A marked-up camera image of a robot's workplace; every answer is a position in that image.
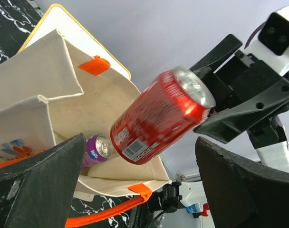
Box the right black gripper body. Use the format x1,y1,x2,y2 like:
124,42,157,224
201,53,289,114

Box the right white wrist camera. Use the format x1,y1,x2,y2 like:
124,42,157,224
244,6,289,76

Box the red cola can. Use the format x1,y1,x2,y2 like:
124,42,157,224
110,66,216,165

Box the white board wooden frame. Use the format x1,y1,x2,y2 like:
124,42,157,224
18,3,131,80

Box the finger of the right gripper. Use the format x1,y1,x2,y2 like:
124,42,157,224
189,34,242,74
193,78,289,144

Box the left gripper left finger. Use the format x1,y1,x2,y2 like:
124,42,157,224
0,134,86,228

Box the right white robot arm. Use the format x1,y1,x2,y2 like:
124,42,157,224
191,34,289,173

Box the beige canvas bag orange handles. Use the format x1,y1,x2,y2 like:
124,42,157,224
0,30,170,228

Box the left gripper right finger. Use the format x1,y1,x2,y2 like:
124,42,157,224
195,137,289,228

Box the purple soda can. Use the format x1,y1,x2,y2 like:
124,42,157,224
82,135,113,168

